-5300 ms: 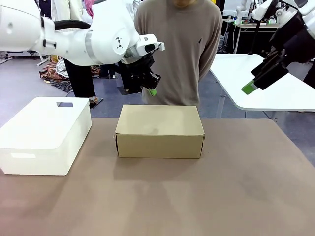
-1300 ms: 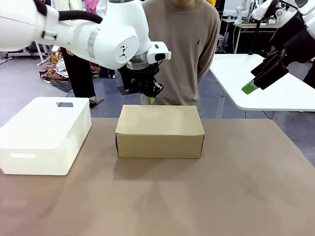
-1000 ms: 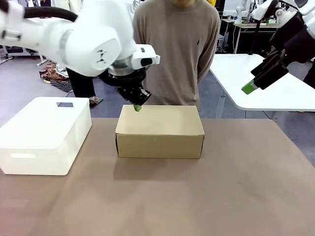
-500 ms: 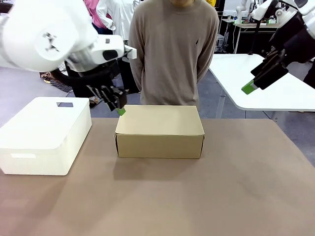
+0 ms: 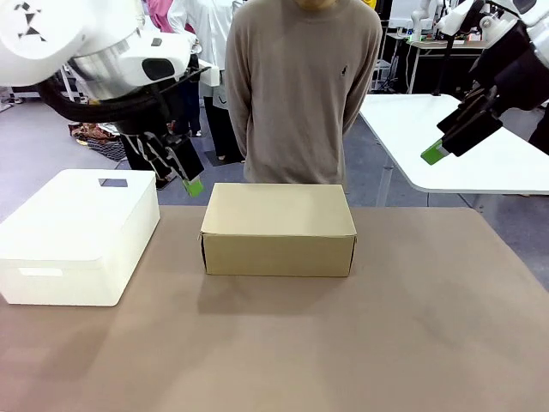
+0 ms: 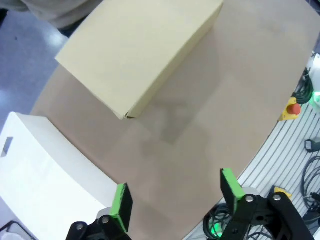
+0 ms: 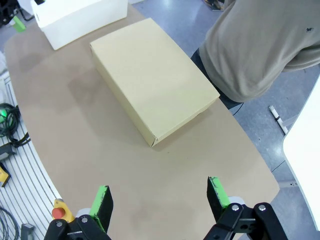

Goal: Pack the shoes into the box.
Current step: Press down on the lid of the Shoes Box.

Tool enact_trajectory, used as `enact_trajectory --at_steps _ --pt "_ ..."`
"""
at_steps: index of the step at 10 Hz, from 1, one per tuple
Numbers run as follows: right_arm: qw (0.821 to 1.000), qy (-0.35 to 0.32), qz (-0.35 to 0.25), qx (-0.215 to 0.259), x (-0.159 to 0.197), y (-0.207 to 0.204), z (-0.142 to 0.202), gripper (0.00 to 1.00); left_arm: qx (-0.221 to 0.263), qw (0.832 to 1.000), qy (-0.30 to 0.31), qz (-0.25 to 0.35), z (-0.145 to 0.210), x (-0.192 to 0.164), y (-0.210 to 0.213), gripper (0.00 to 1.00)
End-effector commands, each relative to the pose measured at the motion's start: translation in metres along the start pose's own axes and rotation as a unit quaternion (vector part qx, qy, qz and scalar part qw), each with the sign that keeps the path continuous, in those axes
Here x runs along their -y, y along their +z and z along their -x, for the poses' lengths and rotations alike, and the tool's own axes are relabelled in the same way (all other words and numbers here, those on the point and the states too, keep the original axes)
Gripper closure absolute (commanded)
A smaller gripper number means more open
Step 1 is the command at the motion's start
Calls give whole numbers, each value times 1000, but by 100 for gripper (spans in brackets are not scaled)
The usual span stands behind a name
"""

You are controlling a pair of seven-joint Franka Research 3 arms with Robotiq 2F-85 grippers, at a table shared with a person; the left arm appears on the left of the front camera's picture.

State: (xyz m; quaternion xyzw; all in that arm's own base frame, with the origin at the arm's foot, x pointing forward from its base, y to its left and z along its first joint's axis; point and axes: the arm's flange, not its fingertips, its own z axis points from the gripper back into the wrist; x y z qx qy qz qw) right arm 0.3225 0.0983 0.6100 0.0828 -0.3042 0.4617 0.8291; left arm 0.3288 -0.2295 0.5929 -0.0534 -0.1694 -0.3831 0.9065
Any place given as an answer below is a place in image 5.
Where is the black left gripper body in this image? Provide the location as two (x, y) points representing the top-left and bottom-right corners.
(114, 118), (190, 145)

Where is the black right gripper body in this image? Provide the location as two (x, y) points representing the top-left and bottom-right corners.
(471, 19), (549, 112)

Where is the brown cardboard shoe box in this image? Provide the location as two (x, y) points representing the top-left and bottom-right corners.
(197, 183), (359, 278)

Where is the white plastic storage box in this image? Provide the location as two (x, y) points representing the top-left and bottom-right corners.
(0, 168), (161, 307)

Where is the figure in white shirt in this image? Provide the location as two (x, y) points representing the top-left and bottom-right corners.
(171, 0), (248, 164)

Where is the figure in pink top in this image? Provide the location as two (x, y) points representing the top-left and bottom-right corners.
(145, 0), (202, 138)

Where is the black tripod pole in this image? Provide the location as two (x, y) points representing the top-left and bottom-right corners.
(431, 38), (455, 96)

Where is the patterned cloth pile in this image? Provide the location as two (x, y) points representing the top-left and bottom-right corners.
(68, 122), (130, 162)

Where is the white table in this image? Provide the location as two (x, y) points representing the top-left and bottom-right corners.
(358, 93), (549, 207)

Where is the bystander in black clothes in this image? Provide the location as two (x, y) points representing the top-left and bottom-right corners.
(529, 102), (549, 155)

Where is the white-topped lab desk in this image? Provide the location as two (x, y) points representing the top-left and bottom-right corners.
(383, 29), (490, 95)

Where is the person in beige sweater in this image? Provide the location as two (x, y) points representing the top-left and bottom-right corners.
(224, 0), (384, 185)

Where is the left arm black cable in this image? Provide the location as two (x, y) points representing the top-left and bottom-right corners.
(37, 76), (172, 130)

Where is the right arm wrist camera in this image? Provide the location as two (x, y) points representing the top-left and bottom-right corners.
(436, 2), (514, 46)

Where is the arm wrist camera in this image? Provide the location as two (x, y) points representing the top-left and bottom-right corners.
(436, 2), (514, 46)
(165, 59), (220, 94)

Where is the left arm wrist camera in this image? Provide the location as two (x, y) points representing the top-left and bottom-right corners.
(165, 59), (220, 94)

